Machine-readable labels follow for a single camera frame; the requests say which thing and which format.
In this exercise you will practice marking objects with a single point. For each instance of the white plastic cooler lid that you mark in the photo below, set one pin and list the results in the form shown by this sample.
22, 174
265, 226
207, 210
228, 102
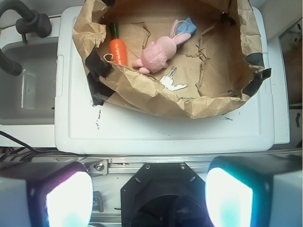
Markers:
84, 128

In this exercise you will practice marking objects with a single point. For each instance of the black octagonal mount plate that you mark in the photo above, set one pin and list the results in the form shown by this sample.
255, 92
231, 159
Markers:
164, 195

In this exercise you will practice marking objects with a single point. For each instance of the crumpled brown paper bag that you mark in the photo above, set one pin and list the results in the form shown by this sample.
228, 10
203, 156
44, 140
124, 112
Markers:
222, 63

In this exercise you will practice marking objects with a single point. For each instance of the orange toy carrot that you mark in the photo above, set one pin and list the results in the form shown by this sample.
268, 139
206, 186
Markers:
117, 46

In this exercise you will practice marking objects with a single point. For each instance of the pink plush bunny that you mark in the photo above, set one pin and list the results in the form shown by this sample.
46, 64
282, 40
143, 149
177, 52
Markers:
156, 55

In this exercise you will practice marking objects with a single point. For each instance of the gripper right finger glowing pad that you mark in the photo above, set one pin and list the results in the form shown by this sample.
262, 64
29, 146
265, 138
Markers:
255, 191

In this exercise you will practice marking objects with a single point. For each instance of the blue sponge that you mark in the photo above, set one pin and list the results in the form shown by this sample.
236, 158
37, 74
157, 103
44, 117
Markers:
189, 28

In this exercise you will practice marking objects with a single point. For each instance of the grey sink basin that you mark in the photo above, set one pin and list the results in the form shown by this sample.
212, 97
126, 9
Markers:
28, 99

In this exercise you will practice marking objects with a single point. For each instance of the silver key bunch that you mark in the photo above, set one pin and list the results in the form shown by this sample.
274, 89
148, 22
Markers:
168, 82

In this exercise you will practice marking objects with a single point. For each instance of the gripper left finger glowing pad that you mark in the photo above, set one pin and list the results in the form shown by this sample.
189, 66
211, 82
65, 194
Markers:
45, 194

